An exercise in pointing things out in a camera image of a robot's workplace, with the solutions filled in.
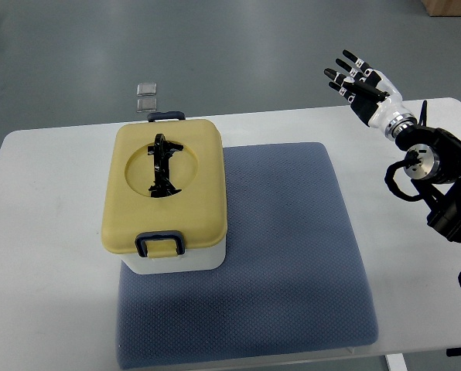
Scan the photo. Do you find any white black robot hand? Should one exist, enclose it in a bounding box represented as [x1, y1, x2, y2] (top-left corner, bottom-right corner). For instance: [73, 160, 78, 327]
[324, 49, 417, 140]

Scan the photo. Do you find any yellow storage box lid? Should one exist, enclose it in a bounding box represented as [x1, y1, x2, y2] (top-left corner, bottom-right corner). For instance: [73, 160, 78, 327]
[101, 119, 227, 258]

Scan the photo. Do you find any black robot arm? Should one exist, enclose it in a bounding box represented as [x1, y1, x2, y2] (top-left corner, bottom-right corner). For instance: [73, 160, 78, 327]
[384, 101, 461, 287]

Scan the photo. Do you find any brown cardboard box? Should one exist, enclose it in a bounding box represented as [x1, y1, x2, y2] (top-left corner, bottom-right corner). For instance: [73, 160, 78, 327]
[422, 0, 461, 17]

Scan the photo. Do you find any white storage box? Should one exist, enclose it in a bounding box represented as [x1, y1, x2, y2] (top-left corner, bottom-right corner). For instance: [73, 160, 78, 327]
[121, 237, 226, 274]

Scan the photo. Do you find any blue grey cushion mat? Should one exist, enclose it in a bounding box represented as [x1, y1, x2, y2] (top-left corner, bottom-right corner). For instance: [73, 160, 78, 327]
[116, 142, 378, 369]

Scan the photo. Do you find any upper metal floor plate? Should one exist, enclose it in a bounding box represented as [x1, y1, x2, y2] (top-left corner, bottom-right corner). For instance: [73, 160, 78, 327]
[136, 82, 157, 97]

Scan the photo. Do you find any white table leg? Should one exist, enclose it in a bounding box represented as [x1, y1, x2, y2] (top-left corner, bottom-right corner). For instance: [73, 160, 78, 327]
[385, 353, 408, 371]

